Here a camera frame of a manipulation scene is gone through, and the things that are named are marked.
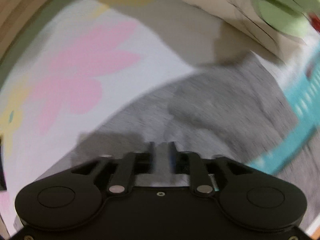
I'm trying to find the floral white bed sheet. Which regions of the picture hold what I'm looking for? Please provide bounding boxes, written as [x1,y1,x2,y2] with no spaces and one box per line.
[0,0,320,235]

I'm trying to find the cream leaf print pillow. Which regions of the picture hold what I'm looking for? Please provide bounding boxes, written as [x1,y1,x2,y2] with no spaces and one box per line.
[182,0,319,62]

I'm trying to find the grey speckled pants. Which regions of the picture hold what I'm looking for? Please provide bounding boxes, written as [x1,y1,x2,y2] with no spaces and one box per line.
[46,53,319,229]

